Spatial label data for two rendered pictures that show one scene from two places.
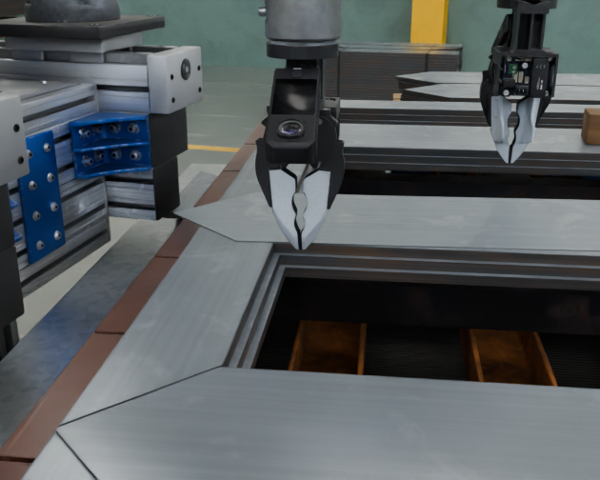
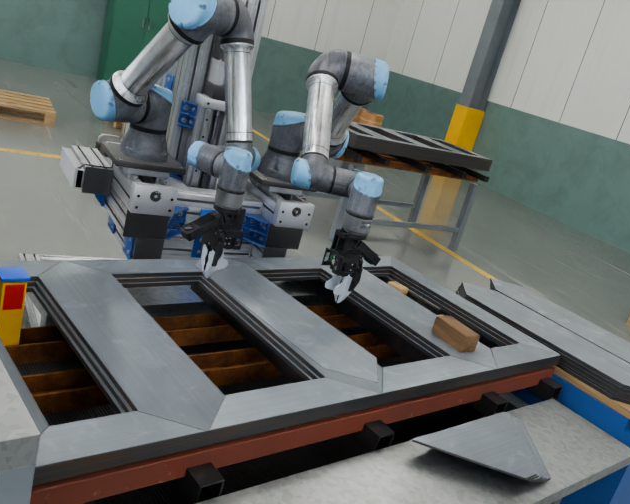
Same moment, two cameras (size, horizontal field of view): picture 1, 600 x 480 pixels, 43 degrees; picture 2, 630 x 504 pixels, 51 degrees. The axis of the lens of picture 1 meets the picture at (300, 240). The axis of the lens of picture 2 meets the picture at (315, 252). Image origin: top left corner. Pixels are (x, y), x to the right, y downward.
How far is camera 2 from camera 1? 139 cm
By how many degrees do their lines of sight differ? 38
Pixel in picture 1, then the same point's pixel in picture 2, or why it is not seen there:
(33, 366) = not seen: hidden behind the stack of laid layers
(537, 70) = (336, 261)
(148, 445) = (68, 270)
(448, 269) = (233, 307)
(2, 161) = (160, 207)
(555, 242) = (272, 320)
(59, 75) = (256, 194)
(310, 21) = (220, 198)
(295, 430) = (92, 286)
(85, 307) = not seen: hidden behind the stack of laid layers
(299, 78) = (213, 215)
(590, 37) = not seen: outside the picture
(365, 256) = (218, 290)
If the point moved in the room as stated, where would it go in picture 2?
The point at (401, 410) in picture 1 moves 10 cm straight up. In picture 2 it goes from (115, 298) to (122, 259)
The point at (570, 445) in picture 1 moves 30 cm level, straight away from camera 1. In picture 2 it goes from (122, 319) to (250, 327)
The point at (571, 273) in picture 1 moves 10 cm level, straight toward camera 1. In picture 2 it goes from (259, 330) to (221, 329)
